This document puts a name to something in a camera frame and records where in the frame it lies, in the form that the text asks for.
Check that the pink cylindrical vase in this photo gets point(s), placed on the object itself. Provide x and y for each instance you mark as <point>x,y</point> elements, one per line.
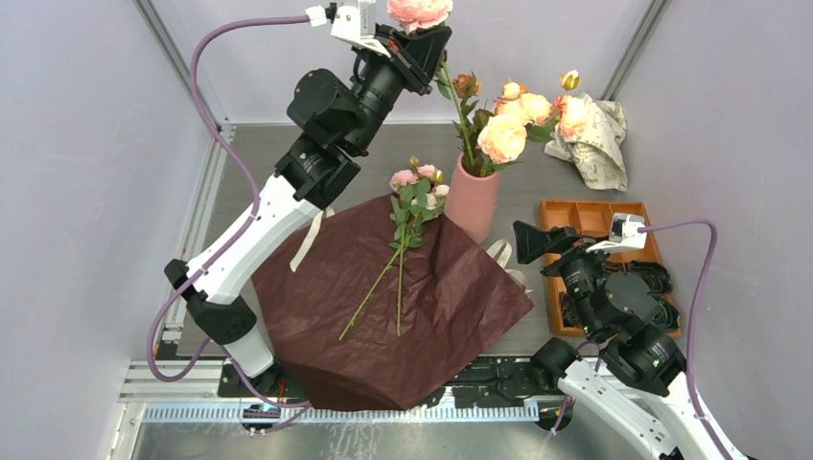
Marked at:
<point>472,201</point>

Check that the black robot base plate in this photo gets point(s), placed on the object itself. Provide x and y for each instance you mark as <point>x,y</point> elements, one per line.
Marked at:
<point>495,381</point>

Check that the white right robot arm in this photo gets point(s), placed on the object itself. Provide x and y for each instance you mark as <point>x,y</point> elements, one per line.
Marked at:
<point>659,411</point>

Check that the pink rose stem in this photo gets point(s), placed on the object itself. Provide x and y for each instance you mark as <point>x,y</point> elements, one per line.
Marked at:
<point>422,16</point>

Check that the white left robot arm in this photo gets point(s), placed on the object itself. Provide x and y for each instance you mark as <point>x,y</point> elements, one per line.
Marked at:
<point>338,123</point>

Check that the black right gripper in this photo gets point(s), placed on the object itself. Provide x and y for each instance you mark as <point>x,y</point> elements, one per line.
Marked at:
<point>530,241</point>

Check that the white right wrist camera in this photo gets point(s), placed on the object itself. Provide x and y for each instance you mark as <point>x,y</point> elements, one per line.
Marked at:
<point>625,235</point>

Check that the rolled dark patterned tie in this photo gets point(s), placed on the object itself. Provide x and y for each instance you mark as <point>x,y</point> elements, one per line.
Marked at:
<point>655,275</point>

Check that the dark red wrapping paper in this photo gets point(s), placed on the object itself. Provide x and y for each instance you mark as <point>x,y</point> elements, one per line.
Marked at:
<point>360,328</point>

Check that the rolled dark tie, green pattern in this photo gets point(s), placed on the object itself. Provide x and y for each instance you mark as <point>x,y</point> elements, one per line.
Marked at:
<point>570,317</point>

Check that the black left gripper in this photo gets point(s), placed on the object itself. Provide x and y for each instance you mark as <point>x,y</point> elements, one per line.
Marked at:
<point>415,60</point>

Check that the peach double rose stem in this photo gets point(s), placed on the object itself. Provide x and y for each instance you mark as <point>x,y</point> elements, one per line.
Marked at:
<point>503,137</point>

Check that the pink white rose stems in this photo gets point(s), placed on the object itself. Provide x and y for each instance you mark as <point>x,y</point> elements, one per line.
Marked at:
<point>419,195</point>

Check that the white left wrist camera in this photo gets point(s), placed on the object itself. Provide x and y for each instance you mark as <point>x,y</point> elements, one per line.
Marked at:
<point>352,22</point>

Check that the aluminium frame rail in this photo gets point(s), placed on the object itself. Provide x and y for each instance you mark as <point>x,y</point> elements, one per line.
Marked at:
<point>213,393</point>

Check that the cream printed ribbon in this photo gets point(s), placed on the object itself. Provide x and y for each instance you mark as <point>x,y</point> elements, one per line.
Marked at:
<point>501,251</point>

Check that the short cream ribbon strip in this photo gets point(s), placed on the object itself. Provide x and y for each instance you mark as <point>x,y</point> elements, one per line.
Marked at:
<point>310,238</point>

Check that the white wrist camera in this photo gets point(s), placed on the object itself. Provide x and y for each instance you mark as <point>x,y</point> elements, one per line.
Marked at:
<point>352,22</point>
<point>625,235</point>

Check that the orange wooden compartment tray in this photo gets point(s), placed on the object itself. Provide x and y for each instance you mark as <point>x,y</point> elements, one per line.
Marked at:
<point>593,219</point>

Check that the rolled dark tie, yellow pattern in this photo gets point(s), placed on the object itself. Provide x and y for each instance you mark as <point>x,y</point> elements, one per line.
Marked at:
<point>668,318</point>

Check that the green leafy stem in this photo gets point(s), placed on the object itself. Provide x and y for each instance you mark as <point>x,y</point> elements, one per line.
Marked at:
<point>471,121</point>

